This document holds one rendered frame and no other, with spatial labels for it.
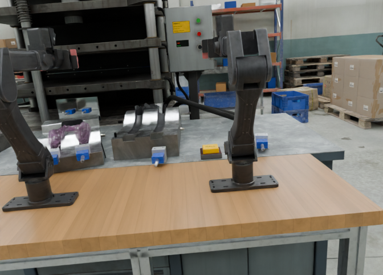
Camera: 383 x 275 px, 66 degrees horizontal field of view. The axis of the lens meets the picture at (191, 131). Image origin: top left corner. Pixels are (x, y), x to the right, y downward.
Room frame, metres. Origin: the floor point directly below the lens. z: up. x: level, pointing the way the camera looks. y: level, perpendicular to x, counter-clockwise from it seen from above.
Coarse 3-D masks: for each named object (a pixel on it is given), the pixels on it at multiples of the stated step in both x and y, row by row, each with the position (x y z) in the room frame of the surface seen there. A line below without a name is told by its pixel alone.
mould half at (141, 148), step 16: (128, 112) 1.42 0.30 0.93; (144, 112) 1.41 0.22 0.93; (176, 112) 1.39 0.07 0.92; (128, 128) 1.29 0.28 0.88; (144, 128) 1.26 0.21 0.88; (176, 128) 1.21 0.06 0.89; (112, 144) 1.11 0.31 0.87; (128, 144) 1.11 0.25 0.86; (144, 144) 1.11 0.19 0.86; (160, 144) 1.11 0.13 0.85; (176, 144) 1.11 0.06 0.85
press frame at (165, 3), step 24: (48, 0) 2.67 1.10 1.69; (96, 24) 2.73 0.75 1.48; (120, 24) 2.73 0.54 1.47; (144, 24) 2.73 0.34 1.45; (48, 72) 2.73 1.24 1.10; (72, 72) 2.73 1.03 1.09; (96, 72) 2.72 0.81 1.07; (120, 72) 2.72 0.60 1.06; (144, 72) 2.73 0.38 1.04; (48, 96) 2.72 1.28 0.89; (120, 96) 2.73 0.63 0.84; (144, 96) 2.73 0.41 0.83
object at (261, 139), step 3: (255, 135) 1.13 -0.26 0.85; (258, 135) 1.13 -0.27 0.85; (261, 135) 1.13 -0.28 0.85; (264, 135) 1.13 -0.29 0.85; (267, 135) 1.12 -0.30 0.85; (255, 138) 1.13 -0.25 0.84; (258, 138) 1.13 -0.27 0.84; (261, 138) 1.13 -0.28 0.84; (264, 138) 1.12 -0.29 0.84; (267, 138) 1.12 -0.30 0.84; (255, 141) 1.13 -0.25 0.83; (258, 141) 1.09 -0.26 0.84; (261, 141) 1.09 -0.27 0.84; (264, 141) 1.09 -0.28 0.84; (267, 141) 1.08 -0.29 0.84; (255, 144) 1.13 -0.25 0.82; (258, 144) 1.09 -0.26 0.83; (261, 144) 1.08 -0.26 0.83; (264, 144) 1.09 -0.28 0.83; (267, 144) 1.08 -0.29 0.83; (258, 147) 1.09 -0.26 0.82; (261, 147) 1.05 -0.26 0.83; (264, 147) 1.09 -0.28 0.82; (267, 147) 1.08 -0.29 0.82
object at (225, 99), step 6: (204, 96) 5.05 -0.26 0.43; (210, 96) 4.81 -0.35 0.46; (216, 96) 4.80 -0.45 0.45; (222, 96) 4.80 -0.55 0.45; (228, 96) 4.80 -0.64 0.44; (234, 96) 4.80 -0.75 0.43; (204, 102) 5.14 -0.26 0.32; (210, 102) 4.81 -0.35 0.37; (216, 102) 4.81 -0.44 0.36; (222, 102) 4.81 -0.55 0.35; (228, 102) 4.81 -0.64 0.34; (234, 102) 4.81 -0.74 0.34
